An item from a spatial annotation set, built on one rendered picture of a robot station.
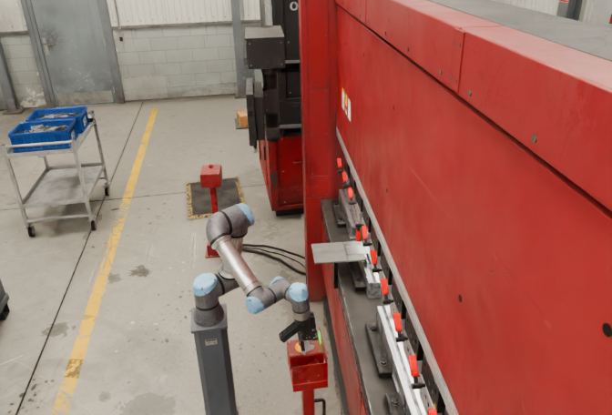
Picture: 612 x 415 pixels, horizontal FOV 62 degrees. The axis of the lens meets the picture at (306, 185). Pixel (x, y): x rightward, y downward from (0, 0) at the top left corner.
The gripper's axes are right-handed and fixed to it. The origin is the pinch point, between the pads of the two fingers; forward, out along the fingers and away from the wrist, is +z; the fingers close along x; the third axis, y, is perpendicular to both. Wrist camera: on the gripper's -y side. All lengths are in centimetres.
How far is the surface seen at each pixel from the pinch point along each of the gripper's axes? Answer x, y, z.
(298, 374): -5.0, -3.6, 7.3
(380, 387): -27.9, 27.2, -1.1
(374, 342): -6.7, 31.1, -3.8
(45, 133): 289, -185, -33
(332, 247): 57, 27, -14
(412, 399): -44, 35, -10
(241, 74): 727, -5, 39
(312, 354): 4.5, 4.6, 6.9
